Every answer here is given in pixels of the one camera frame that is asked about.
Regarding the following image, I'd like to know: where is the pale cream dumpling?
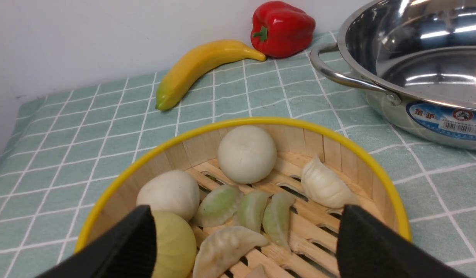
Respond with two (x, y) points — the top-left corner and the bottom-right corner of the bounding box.
(192, 226), (269, 278)

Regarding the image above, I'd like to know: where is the red bell pepper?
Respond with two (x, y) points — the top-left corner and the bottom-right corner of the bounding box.
(250, 1), (317, 58)

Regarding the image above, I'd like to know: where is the white round bun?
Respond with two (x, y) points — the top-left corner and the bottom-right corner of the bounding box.
(136, 170), (200, 222)
(218, 125), (277, 184)

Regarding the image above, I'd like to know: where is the yellow plastic banana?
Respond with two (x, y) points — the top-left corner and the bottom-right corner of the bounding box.
(155, 39), (266, 111)

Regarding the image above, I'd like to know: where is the green checkered tablecloth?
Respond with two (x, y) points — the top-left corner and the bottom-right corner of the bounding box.
(0, 52), (476, 278)

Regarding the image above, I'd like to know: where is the white dumpling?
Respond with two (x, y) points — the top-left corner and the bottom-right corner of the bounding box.
(301, 156), (360, 209)

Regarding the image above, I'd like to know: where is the yellow-green round bun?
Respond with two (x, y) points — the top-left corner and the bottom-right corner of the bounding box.
(152, 211), (197, 278)

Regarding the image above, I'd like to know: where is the yellow-rimmed bamboo steamer basket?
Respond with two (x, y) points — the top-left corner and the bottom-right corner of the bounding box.
(75, 117), (412, 278)

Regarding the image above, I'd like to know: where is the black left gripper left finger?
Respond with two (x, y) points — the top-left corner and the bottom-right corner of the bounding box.
(40, 205), (157, 278)

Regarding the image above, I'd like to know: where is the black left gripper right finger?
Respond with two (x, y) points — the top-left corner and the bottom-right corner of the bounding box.
(335, 205), (465, 278)

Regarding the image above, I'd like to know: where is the green dumpling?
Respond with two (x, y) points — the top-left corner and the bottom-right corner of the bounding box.
(193, 184), (244, 227)
(233, 190), (273, 233)
(262, 192), (295, 254)

